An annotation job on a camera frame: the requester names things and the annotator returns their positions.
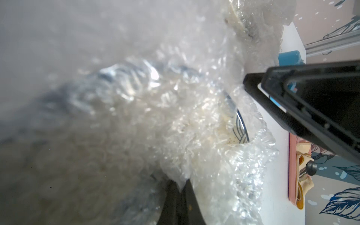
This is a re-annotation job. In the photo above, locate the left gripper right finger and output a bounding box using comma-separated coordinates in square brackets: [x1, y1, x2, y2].
[180, 180, 206, 225]

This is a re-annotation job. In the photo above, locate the black ladle spoon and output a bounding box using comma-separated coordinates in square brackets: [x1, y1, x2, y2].
[305, 160, 318, 176]

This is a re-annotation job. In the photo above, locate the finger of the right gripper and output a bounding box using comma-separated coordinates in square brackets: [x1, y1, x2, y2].
[243, 61, 360, 164]

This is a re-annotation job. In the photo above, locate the clear bubble wrap sheet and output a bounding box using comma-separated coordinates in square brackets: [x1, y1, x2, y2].
[226, 1, 297, 69]
[1, 1, 277, 225]

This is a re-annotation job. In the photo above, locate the speckled cream plate dark rim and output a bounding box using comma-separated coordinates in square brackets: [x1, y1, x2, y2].
[222, 94, 249, 144]

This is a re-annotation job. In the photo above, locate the blue tape dispenser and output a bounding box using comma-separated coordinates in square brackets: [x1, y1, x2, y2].
[278, 50, 306, 93]

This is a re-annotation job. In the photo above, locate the pink tray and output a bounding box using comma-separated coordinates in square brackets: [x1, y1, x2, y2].
[288, 134, 310, 206]

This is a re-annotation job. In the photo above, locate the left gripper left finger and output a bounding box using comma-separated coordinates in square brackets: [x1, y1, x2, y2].
[157, 181, 180, 225]

